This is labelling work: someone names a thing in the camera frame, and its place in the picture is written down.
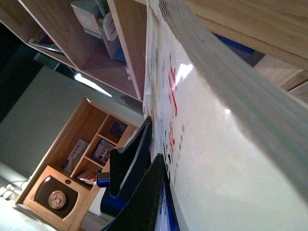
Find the round clock on cabinet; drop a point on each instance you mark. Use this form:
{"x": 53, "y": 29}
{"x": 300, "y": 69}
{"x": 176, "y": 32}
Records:
{"x": 57, "y": 200}

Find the white book red lettering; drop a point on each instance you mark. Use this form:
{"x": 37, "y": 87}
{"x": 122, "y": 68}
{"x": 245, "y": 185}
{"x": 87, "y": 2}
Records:
{"x": 235, "y": 145}

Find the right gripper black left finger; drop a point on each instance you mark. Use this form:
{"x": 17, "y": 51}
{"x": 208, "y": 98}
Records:
{"x": 127, "y": 168}

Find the wooden wall shelf unit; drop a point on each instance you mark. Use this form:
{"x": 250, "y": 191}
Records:
{"x": 80, "y": 50}

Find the small wooden cubby cabinet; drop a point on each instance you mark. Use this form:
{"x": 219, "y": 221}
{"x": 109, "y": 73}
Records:
{"x": 71, "y": 155}

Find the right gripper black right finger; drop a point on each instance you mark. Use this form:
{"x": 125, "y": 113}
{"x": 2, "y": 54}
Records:
{"x": 150, "y": 207}

